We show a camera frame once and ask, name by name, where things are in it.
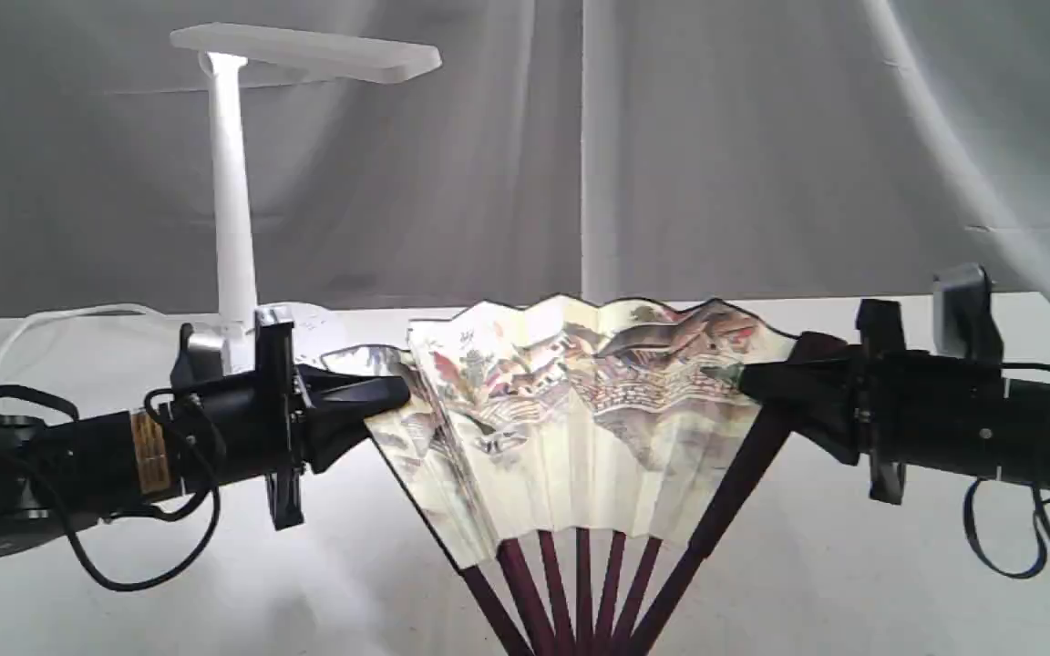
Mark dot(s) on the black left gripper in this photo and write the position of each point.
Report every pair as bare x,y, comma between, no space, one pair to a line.
186,444

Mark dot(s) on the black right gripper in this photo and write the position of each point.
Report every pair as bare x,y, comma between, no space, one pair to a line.
913,407

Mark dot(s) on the painted paper folding fan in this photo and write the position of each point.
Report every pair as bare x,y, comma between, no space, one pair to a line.
577,462

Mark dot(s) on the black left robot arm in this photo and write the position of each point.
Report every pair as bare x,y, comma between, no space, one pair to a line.
61,473

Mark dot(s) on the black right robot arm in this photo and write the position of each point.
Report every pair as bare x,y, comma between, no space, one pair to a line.
1021,424

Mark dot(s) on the white desk lamp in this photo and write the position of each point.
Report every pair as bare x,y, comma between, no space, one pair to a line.
224,49

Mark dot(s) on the white backdrop curtain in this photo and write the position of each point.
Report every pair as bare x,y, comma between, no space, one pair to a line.
668,149

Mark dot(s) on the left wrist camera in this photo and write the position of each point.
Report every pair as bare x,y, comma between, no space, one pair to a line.
198,366

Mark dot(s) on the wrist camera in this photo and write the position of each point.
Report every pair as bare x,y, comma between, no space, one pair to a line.
963,322
198,366

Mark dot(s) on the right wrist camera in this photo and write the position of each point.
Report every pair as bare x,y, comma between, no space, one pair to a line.
963,322

